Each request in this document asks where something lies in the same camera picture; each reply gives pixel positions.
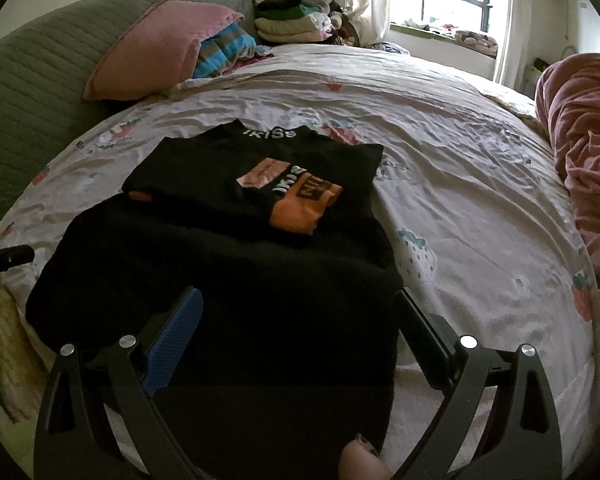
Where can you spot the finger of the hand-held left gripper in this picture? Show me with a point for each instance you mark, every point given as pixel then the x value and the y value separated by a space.
pixel 10 257

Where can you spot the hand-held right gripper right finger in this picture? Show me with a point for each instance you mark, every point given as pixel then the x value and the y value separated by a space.
pixel 430 337

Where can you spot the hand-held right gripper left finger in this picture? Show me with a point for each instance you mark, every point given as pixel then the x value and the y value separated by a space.
pixel 177 340

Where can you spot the black printed t-shirt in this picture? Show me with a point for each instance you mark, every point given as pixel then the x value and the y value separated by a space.
pixel 230 270

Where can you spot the pile of mixed clothes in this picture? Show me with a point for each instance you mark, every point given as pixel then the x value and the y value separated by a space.
pixel 342 22

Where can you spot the person's right hand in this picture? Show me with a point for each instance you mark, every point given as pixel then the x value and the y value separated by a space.
pixel 362 462

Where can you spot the cream fuzzy blanket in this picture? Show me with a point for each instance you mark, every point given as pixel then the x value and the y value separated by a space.
pixel 7 350

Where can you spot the green quilted headboard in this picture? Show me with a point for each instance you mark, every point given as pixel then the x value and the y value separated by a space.
pixel 30 85

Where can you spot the white printed quilt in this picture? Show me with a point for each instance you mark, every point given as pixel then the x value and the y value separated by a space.
pixel 455 160

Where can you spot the pink duvet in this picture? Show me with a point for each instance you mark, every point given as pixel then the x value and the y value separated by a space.
pixel 590 150

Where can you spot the pink pillow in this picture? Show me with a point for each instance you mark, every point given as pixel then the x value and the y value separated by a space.
pixel 155 45

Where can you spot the blue striped blanket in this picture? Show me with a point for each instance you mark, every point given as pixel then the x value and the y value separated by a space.
pixel 220 50

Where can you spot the cream folded blanket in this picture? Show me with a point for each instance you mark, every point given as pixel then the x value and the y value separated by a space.
pixel 290 30

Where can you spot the green folded garment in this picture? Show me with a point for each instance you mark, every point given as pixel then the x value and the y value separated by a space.
pixel 292 12

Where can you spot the black folded garment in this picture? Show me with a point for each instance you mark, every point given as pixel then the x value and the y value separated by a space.
pixel 277 5

